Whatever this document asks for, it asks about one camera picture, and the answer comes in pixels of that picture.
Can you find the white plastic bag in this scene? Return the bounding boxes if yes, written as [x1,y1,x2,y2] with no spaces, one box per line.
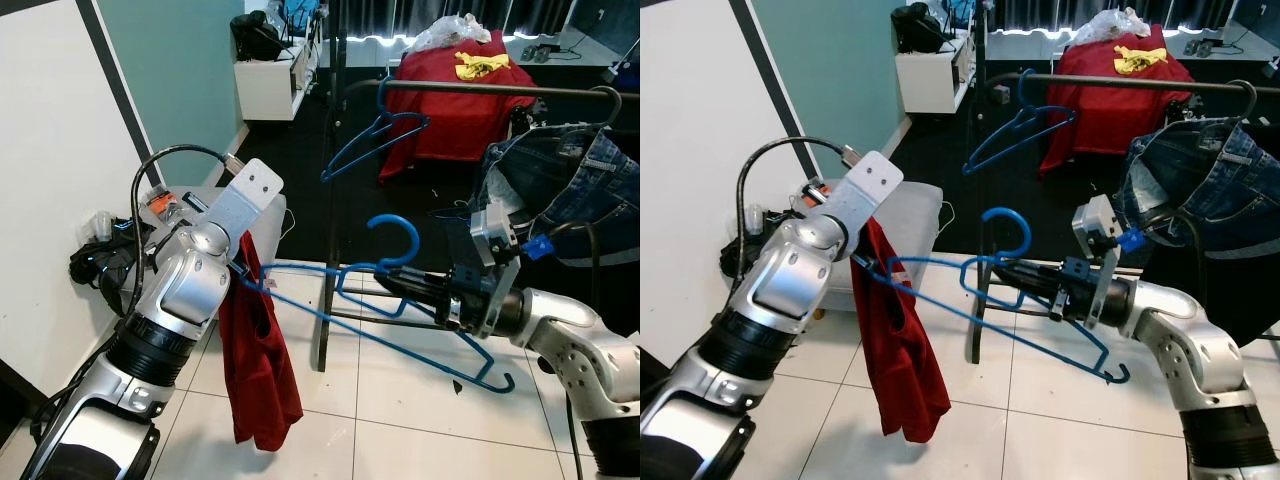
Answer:
[410,12,493,53]
[1070,8,1151,46]

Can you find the blue denim shorts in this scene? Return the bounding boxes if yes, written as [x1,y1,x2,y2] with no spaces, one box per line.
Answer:
[1110,115,1280,261]
[468,120,640,266]

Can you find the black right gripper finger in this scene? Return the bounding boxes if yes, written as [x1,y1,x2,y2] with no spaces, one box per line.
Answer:
[995,282,1066,313]
[990,260,1063,291]
[375,270,451,299]
[378,290,453,321]

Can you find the dark curtain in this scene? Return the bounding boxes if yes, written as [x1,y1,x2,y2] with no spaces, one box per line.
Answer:
[335,0,640,39]
[985,0,1280,31]

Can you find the black metal clothes rack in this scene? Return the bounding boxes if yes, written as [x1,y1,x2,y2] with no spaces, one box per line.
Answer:
[965,0,1280,366]
[312,0,640,373]

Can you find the black strap bag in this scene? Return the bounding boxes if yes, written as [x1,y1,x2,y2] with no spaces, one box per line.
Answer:
[68,225,151,316]
[722,235,776,291]

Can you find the yellow cloth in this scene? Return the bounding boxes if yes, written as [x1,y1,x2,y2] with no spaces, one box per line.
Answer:
[1113,45,1171,74]
[453,52,513,81]

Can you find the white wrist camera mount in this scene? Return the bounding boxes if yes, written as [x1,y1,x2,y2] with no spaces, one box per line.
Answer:
[1072,195,1126,326]
[205,158,286,241]
[470,200,526,336]
[820,150,906,241]

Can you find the white cabinet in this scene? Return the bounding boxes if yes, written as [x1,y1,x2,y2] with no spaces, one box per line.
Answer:
[233,45,326,123]
[895,40,976,114]

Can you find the red shirt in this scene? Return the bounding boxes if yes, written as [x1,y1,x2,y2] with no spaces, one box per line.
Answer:
[862,218,953,444]
[218,230,304,453]

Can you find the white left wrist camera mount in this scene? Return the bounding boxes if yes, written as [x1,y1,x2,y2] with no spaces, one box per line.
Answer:
[820,150,906,241]
[205,158,286,241]

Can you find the black hanger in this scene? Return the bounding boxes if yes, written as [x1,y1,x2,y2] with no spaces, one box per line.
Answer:
[585,85,623,129]
[1222,80,1259,121]

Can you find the grey padded bench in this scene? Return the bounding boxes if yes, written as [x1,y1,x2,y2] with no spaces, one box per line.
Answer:
[130,185,291,301]
[800,180,946,301]

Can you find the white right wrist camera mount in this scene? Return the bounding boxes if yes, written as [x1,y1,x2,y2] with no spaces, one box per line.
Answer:
[1072,195,1126,326]
[470,200,526,336]

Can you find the blue plastic hanger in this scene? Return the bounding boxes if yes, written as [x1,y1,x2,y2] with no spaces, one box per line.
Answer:
[320,78,431,183]
[245,213,516,394]
[880,207,1131,386]
[963,68,1077,176]

